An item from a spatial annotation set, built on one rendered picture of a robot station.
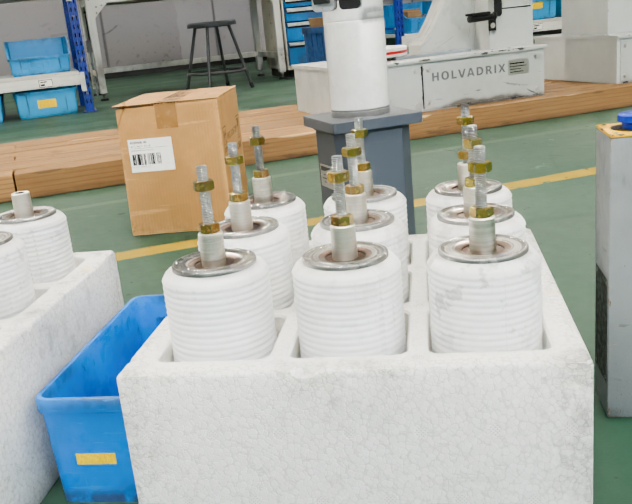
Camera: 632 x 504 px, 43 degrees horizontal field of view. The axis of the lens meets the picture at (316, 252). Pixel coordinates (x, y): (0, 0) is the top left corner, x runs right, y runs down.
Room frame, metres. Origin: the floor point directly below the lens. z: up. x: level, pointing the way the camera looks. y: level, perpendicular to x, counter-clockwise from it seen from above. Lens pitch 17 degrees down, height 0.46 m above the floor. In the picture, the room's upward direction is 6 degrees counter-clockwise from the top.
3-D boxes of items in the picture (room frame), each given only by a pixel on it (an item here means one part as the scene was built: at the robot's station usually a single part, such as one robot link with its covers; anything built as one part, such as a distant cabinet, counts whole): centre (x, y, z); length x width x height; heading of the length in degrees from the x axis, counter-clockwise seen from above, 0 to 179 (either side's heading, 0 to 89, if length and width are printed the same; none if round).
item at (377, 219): (0.78, -0.04, 0.25); 0.08 x 0.08 x 0.01
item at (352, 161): (0.78, -0.04, 0.30); 0.01 x 0.01 x 0.08
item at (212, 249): (0.69, 0.09, 0.26); 0.02 x 0.02 x 0.03
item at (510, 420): (0.78, -0.04, 0.09); 0.39 x 0.39 x 0.18; 81
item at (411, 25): (6.06, -0.90, 0.36); 0.50 x 0.38 x 0.21; 19
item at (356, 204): (0.78, -0.04, 0.26); 0.02 x 0.02 x 0.03
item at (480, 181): (0.65, -0.14, 0.30); 0.01 x 0.01 x 0.08
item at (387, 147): (1.26, -0.09, 0.15); 0.15 x 0.15 x 0.30; 18
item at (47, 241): (0.97, 0.35, 0.16); 0.10 x 0.10 x 0.18
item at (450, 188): (0.88, -0.18, 0.25); 0.08 x 0.08 x 0.01
